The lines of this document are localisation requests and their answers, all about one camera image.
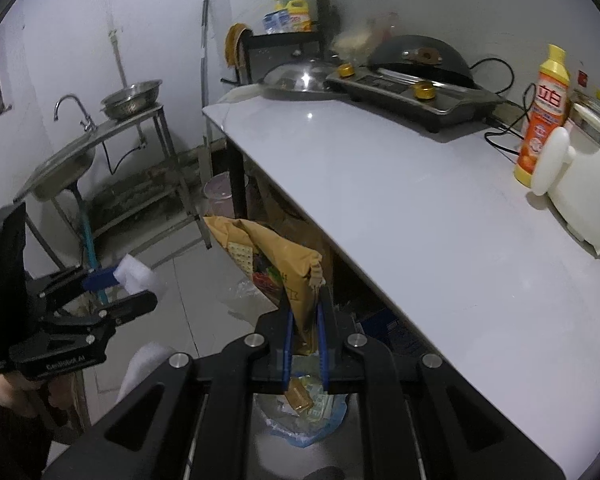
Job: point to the black metal rack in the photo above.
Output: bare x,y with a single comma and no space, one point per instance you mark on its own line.
280,40

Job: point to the brown packet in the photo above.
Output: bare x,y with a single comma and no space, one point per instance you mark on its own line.
300,395

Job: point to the steel sink stand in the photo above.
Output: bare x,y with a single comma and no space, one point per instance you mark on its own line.
170,160

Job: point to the clear plastic wrap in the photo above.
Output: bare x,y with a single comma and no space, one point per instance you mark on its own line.
240,290

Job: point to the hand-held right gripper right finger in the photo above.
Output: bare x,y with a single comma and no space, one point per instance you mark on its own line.
322,345

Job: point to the green tan printed sack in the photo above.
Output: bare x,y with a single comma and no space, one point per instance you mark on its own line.
275,260

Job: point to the black wok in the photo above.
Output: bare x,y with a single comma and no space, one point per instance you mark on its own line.
445,67

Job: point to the clear bottle red cap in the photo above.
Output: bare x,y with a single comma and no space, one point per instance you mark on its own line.
385,25

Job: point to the clear bag of food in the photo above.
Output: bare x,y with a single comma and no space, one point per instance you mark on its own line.
352,42

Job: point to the thin white wall pipe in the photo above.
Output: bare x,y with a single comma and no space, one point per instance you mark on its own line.
116,45

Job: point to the steel bowl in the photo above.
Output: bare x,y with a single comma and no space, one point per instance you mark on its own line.
132,91

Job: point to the bin with blue liner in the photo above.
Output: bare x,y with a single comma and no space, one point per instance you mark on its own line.
305,435

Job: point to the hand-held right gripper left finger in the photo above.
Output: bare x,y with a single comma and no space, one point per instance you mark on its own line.
288,347

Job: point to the blue white packet pack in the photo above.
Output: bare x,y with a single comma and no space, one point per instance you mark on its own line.
275,22

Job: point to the person's left forearm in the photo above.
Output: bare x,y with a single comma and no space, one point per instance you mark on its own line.
5,440

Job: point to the person's left hand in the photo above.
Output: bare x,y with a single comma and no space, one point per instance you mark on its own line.
15,390

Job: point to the pink bucket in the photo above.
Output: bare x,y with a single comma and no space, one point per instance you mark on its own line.
219,192

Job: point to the steel sink basin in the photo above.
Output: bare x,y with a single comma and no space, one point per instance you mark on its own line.
62,165

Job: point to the brown cardboard box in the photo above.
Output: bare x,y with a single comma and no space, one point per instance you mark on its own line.
300,230

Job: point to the steel wok lid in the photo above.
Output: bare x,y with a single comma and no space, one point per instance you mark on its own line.
300,80

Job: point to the small white foam block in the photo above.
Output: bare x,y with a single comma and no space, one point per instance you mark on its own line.
137,275

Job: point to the orange cloth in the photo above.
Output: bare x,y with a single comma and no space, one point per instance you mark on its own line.
235,45

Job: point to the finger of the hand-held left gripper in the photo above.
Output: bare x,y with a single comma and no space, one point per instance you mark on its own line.
100,279
127,307

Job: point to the orange dish soap bottle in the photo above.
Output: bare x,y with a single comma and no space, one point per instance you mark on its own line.
542,125

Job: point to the white rice cooker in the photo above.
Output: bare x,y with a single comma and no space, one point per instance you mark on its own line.
595,190

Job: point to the black induction cooker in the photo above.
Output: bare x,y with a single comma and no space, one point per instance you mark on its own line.
395,95

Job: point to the yellow detergent jug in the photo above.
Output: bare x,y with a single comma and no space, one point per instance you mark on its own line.
300,15

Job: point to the steel colander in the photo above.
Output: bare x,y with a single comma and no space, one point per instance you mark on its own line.
130,109

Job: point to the white filled sack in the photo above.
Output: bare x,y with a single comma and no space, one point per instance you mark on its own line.
145,365

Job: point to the chrome faucet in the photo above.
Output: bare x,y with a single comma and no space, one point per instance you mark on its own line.
72,107

